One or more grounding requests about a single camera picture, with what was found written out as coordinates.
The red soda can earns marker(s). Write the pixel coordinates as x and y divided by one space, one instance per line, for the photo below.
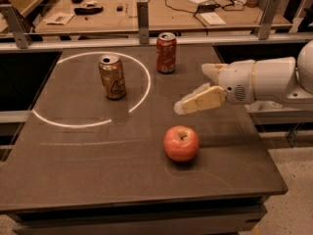
166 52

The white paper card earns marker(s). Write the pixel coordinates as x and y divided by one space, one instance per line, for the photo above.
212 18
59 19

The left metal bracket post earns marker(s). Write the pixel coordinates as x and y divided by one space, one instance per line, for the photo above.
17 24

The right metal bracket post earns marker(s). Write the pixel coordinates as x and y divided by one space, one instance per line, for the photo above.
267 18

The middle metal bracket post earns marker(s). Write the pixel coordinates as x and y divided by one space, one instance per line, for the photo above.
143 21

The red apple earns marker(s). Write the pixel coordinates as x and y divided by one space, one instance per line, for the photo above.
181 143

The metal rail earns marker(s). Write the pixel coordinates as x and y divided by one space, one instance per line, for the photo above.
185 40

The metal bracket post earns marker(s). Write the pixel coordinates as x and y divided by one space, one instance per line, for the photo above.
267 18
17 24
143 21

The white paper card left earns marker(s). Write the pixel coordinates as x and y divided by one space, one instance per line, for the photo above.
59 19

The wooden background table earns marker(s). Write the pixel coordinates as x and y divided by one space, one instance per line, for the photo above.
164 15

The black power adapter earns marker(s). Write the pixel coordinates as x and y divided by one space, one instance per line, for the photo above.
206 7

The black device on table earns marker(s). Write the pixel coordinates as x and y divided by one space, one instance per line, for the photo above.
89 10

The white paper card right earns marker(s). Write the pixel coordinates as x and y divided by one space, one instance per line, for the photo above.
212 18

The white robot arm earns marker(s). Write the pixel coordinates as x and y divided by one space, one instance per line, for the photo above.
287 81

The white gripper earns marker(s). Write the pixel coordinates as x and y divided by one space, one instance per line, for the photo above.
236 81

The orange gold soda can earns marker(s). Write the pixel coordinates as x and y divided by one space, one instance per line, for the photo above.
112 76

